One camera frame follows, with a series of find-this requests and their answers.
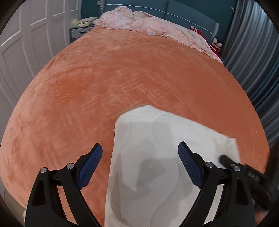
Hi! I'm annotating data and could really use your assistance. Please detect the cream quilted jacket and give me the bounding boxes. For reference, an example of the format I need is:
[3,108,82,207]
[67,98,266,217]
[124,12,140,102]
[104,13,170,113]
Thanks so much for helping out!
[104,105,240,226]

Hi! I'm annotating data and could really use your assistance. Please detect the orange plush bed blanket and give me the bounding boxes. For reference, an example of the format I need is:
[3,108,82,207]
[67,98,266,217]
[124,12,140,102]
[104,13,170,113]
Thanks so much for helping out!
[1,28,269,223]

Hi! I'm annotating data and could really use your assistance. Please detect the grey blue curtain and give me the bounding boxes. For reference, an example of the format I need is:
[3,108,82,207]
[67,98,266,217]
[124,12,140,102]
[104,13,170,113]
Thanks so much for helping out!
[222,1,278,147]

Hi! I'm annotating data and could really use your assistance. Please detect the small plush toy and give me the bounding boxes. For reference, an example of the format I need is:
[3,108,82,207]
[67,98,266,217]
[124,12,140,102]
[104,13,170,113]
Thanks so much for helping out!
[211,37,222,49]

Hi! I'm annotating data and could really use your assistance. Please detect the red fabric item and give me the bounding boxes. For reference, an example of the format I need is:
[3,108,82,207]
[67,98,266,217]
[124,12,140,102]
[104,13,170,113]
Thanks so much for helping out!
[190,25,222,58]

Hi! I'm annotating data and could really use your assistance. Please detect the blue upholstered headboard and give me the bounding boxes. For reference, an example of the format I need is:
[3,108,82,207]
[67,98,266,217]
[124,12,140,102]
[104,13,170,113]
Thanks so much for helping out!
[100,0,219,43]

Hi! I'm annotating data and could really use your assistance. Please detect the pink floral duvet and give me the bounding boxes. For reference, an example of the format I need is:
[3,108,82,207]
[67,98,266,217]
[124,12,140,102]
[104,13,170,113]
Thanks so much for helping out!
[95,6,222,63]

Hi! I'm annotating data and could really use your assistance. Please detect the blue bedside table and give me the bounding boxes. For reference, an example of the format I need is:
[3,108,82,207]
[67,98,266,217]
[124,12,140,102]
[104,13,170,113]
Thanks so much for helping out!
[70,25,94,43]

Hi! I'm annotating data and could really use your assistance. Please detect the white wardrobe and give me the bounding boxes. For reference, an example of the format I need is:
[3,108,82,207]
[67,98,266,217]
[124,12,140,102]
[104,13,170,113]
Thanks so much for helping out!
[1,0,82,134]

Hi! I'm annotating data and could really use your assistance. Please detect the yellow cloth on nightstand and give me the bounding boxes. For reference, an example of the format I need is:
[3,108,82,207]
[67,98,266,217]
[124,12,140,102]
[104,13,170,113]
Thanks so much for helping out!
[72,17,98,28]

